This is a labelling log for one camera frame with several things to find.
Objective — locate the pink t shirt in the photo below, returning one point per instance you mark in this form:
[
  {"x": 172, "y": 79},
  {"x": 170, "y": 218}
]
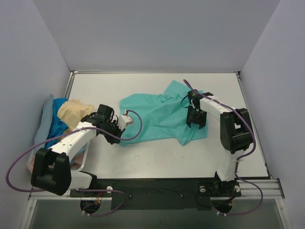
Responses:
[{"x": 75, "y": 163}]

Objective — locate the teal t shirt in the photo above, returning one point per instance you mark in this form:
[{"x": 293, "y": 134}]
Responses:
[{"x": 163, "y": 116}]

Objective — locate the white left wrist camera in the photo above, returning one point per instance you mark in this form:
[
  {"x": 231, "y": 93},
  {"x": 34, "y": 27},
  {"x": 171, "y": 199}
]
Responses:
[{"x": 125, "y": 120}]

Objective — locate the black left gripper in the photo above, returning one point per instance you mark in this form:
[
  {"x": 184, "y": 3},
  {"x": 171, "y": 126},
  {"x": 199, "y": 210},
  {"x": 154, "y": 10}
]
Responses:
[{"x": 114, "y": 133}]

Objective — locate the white laundry bin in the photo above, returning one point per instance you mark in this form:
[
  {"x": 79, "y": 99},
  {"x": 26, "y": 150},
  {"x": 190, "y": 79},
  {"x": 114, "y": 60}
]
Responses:
[{"x": 84, "y": 155}]

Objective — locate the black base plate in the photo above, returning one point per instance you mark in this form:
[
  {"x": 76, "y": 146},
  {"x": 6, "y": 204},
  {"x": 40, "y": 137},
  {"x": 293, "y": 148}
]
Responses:
[{"x": 160, "y": 194}]

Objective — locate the light blue t shirt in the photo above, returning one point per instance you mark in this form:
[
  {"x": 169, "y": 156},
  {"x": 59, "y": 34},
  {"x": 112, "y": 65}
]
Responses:
[{"x": 46, "y": 120}]

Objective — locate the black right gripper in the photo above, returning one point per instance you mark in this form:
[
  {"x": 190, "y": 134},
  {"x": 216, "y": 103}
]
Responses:
[{"x": 196, "y": 116}]

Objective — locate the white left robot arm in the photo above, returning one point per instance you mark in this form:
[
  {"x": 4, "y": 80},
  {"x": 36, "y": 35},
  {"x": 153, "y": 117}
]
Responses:
[{"x": 52, "y": 170}]

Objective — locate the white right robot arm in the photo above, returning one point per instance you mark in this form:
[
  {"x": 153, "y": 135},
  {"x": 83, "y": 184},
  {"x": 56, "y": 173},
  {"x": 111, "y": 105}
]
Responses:
[{"x": 236, "y": 134}]

